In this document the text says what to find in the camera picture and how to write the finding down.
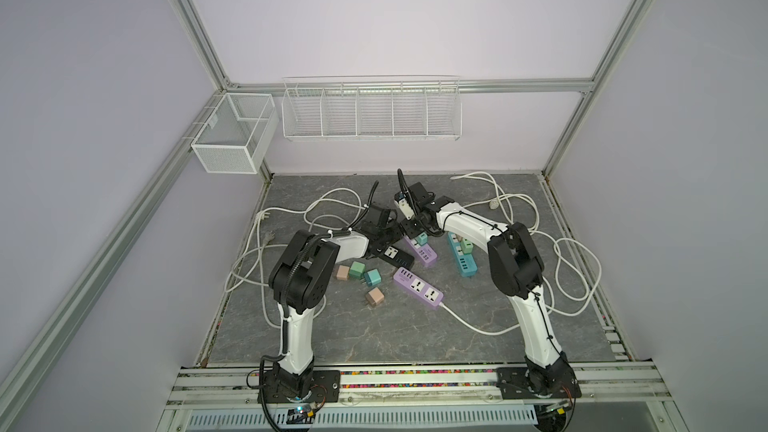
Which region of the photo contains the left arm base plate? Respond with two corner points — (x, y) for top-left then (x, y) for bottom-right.
(259, 369), (341, 404)

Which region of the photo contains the green plug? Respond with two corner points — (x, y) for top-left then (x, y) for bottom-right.
(460, 238), (474, 254)
(348, 261), (366, 280)

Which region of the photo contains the white vented cable duct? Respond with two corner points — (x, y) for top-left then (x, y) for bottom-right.
(181, 404), (538, 431)

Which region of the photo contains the purple power strip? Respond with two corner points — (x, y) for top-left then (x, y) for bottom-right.
(393, 267), (444, 309)
(405, 237), (438, 268)

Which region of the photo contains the white cables right bundle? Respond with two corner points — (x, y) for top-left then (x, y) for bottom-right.
(449, 170), (603, 319)

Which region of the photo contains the long white wire basket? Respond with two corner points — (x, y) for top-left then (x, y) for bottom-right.
(282, 75), (463, 141)

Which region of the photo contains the pink plug purple strip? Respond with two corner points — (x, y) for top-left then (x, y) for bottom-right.
(365, 287), (385, 307)

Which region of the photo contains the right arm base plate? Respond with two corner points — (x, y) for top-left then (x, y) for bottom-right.
(496, 366), (582, 400)

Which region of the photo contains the black power strip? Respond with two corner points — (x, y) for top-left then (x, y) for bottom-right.
(378, 246), (415, 270)

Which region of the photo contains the aluminium frame rail front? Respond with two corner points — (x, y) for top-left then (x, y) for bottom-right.
(166, 362), (672, 409)

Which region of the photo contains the white cable of lower strip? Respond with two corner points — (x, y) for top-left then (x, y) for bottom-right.
(440, 302), (520, 338)

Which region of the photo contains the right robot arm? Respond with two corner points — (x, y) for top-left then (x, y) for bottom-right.
(395, 174), (572, 396)

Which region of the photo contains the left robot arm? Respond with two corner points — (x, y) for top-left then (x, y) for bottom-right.
(269, 204), (414, 383)

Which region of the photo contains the small white mesh basket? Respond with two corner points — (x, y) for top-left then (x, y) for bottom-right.
(192, 93), (279, 175)

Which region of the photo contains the teal power strip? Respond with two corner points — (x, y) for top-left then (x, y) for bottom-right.
(447, 232), (478, 277)

